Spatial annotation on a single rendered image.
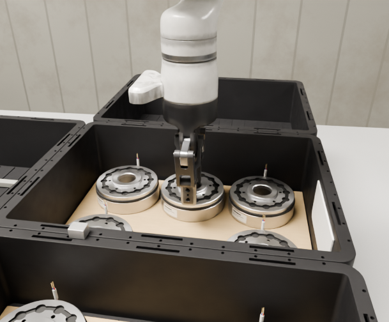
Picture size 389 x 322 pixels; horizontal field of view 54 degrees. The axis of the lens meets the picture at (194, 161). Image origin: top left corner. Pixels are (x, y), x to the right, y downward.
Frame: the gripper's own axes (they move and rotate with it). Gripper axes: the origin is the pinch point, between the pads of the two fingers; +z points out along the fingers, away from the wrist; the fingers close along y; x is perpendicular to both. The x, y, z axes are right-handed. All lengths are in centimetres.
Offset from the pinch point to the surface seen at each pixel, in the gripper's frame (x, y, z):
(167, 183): 4.5, 3.5, 2.3
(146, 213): 7.2, -0.7, 5.5
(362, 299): -18.2, -23.4, -4.0
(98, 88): 76, 156, 37
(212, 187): -2.9, 3.2, 2.4
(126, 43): 56, 156, 11
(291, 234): -15.2, -3.1, 5.8
